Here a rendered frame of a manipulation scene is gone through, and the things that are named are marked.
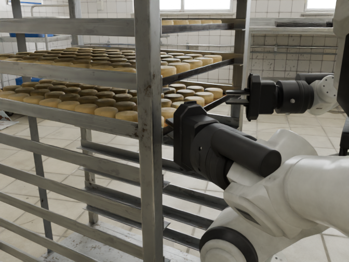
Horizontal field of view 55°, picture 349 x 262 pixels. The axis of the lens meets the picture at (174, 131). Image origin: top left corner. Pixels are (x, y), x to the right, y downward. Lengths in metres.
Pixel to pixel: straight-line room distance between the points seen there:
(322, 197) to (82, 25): 0.50
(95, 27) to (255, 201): 0.42
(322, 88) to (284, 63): 3.92
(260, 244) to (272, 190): 0.44
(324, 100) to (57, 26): 0.65
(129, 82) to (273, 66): 4.28
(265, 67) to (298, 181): 4.51
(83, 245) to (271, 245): 0.82
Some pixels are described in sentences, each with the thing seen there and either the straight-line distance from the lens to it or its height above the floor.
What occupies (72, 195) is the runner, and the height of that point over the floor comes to 0.59.
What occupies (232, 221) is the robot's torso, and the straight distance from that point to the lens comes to 0.79.
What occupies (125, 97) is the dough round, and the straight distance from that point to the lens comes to 0.83.
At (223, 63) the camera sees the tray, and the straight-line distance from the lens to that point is 0.87.
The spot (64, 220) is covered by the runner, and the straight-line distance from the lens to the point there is 0.87.
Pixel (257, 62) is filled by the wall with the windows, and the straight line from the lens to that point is 4.81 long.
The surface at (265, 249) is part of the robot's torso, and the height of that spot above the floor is 0.50.
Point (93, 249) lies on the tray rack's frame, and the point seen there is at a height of 0.15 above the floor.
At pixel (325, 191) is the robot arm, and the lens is 0.30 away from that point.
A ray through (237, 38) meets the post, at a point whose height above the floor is 0.92.
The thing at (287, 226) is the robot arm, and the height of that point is 0.77.
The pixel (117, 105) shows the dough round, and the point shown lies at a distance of 0.76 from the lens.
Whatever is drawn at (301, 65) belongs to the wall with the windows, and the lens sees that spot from 4.85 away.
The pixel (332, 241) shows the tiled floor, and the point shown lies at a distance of 1.78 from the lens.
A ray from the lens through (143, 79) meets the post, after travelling 0.54.
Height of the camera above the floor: 0.98
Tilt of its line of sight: 19 degrees down
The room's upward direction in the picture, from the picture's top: straight up
